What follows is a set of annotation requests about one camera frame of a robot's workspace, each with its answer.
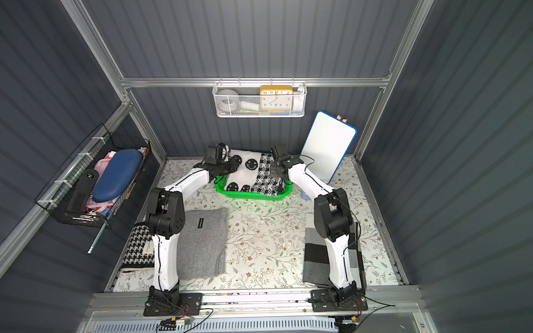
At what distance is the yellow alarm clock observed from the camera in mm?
885

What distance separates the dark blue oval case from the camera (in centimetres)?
63

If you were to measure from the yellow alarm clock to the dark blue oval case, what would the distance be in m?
0.55

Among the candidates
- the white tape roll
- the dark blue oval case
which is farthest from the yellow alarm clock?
the dark blue oval case

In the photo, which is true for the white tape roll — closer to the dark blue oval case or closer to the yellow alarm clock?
the yellow alarm clock
